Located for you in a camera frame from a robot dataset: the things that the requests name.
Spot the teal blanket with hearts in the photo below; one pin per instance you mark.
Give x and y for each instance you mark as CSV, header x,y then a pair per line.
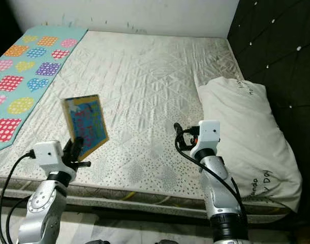
x,y
23,86

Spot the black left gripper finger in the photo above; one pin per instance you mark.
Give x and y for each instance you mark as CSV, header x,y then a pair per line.
x,y
68,151
79,150

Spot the grey patterned mattress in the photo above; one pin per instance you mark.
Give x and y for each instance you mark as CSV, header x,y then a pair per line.
x,y
145,91

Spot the yellow children's book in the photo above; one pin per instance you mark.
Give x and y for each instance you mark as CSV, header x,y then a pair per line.
x,y
86,122

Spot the dark tufted headboard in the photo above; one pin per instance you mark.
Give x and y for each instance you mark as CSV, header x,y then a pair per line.
x,y
277,51

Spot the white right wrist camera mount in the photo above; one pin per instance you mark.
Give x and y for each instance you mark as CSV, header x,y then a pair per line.
x,y
208,133

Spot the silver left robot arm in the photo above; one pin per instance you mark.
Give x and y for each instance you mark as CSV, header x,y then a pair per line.
x,y
43,208

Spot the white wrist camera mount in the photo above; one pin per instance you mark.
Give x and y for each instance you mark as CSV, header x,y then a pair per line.
x,y
208,133
47,152

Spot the white printed pillow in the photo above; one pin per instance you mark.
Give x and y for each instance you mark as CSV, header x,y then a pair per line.
x,y
251,132

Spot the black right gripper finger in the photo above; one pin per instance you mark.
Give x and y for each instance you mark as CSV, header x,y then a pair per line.
x,y
181,135

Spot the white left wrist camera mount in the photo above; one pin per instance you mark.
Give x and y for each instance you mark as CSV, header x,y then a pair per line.
x,y
47,152

